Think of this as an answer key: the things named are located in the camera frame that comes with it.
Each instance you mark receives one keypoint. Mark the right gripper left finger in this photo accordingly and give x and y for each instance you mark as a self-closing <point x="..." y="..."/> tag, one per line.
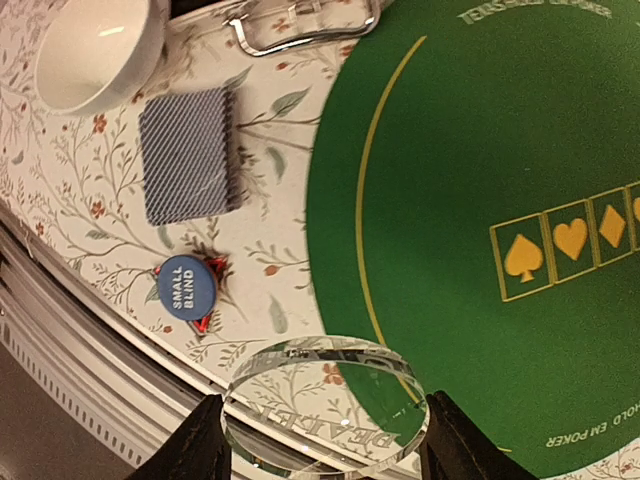
<point x="198" y="448"/>

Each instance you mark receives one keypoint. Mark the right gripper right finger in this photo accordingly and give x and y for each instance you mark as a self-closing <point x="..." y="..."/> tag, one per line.
<point x="455" y="448"/>

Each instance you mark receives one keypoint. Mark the clear acrylic dealer button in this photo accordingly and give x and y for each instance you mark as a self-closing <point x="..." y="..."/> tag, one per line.
<point x="324" y="407"/>

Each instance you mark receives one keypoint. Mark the blue small blind button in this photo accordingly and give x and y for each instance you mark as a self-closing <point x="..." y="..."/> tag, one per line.
<point x="187" y="287"/>

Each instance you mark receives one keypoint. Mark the red black triangle card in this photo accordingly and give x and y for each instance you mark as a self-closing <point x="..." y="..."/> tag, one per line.
<point x="219" y="265"/>

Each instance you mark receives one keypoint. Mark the round green poker mat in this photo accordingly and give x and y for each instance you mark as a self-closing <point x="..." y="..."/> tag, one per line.
<point x="473" y="204"/>

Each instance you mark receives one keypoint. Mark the white ceramic bowl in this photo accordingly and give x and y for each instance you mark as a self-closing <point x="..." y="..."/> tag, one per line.
<point x="96" y="55"/>

